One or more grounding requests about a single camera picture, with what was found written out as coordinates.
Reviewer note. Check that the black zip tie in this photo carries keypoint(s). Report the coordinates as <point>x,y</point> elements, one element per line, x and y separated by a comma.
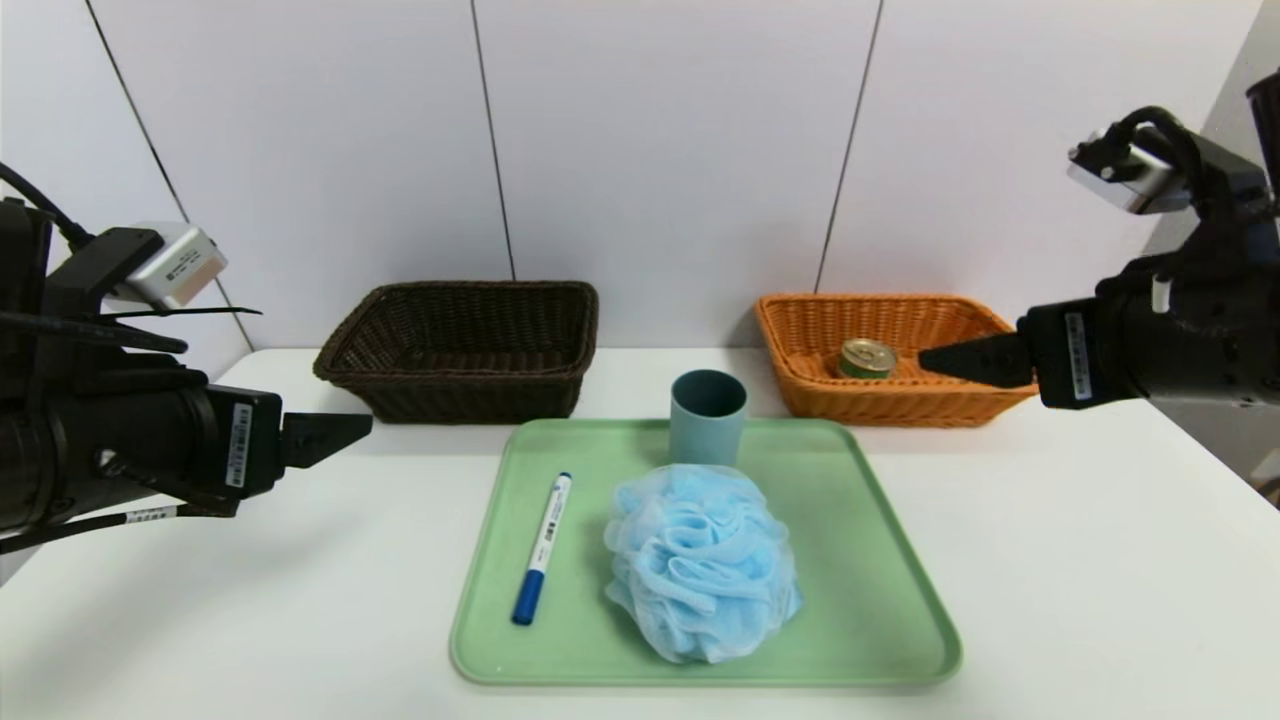
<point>190,313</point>

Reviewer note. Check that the blue white marker pen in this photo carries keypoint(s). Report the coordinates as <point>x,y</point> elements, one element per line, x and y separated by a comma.
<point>545,540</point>

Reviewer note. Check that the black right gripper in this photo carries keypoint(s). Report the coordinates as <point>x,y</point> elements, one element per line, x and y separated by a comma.
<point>1068,356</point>

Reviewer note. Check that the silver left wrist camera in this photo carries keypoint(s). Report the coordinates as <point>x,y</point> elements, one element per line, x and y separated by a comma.
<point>175,265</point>

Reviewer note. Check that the green plastic tray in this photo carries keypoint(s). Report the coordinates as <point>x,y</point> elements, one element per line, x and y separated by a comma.
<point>870,620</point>

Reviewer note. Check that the orange wicker basket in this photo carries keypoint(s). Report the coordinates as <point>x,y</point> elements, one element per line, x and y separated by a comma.
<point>820,400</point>

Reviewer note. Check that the blue-grey plastic cup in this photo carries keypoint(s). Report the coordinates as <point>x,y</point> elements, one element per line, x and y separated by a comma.
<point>705,440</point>

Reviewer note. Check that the dark brown wicker basket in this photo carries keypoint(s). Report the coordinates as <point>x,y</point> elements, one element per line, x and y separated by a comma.
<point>450,400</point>

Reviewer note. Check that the light blue mesh loofah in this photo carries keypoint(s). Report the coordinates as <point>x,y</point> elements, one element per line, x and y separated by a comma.
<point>700,560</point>

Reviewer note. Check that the tin can green label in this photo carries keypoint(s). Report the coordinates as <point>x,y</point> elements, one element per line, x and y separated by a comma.
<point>866,360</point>

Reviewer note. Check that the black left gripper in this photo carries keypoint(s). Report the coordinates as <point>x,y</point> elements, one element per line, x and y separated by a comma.
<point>247,444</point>

